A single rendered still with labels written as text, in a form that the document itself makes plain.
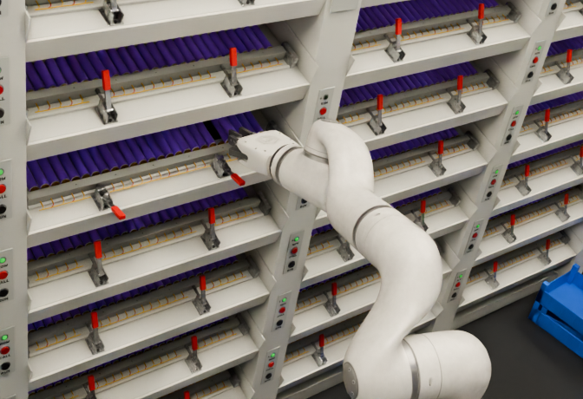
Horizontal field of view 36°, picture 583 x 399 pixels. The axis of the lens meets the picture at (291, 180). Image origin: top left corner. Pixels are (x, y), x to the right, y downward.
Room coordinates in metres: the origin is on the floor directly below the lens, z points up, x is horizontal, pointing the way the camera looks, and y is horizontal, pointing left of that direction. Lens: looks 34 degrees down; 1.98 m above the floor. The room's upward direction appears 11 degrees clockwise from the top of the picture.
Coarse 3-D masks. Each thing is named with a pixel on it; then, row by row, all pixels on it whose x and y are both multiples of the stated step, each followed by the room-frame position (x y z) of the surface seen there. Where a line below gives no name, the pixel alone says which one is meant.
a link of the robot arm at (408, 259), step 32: (384, 224) 1.10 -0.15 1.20; (384, 256) 1.05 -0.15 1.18; (416, 256) 1.03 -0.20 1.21; (384, 288) 1.02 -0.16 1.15; (416, 288) 1.00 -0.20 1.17; (384, 320) 0.97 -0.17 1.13; (416, 320) 0.97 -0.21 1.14; (352, 352) 0.94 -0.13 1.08; (384, 352) 0.92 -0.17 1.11; (352, 384) 0.91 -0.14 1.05; (384, 384) 0.90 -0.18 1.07; (416, 384) 0.91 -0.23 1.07
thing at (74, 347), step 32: (256, 256) 1.69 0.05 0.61; (160, 288) 1.53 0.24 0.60; (192, 288) 1.57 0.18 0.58; (224, 288) 1.61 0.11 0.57; (256, 288) 1.64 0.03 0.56; (64, 320) 1.39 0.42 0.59; (96, 320) 1.37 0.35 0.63; (128, 320) 1.44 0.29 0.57; (160, 320) 1.47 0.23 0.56; (192, 320) 1.50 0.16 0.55; (32, 352) 1.30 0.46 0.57; (64, 352) 1.32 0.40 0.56; (96, 352) 1.35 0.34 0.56; (128, 352) 1.40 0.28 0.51; (32, 384) 1.25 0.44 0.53
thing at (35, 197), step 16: (224, 144) 1.59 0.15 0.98; (160, 160) 1.48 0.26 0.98; (176, 160) 1.50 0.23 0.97; (192, 160) 1.52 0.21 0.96; (96, 176) 1.39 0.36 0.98; (112, 176) 1.40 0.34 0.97; (128, 176) 1.42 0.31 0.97; (160, 176) 1.46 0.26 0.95; (32, 192) 1.30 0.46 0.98; (48, 192) 1.32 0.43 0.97; (64, 192) 1.33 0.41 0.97; (80, 192) 1.36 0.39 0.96; (48, 208) 1.30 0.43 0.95
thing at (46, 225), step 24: (264, 120) 1.73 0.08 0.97; (216, 144) 1.61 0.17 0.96; (192, 168) 1.52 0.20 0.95; (240, 168) 1.57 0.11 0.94; (120, 192) 1.40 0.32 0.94; (144, 192) 1.42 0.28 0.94; (168, 192) 1.44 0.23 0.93; (192, 192) 1.47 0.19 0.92; (216, 192) 1.52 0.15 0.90; (48, 216) 1.29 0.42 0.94; (72, 216) 1.31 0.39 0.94; (96, 216) 1.33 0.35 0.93; (48, 240) 1.27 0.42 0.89
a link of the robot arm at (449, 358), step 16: (416, 336) 0.99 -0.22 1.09; (432, 336) 0.99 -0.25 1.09; (448, 336) 1.00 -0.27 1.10; (464, 336) 1.01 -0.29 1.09; (416, 352) 0.95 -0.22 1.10; (432, 352) 0.96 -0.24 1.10; (448, 352) 0.96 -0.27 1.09; (464, 352) 0.97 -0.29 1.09; (480, 352) 0.99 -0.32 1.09; (432, 368) 0.94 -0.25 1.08; (448, 368) 0.95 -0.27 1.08; (464, 368) 0.95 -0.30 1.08; (480, 368) 0.97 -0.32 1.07; (432, 384) 0.92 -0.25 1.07; (448, 384) 0.93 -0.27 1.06; (464, 384) 0.95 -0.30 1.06; (480, 384) 0.96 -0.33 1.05
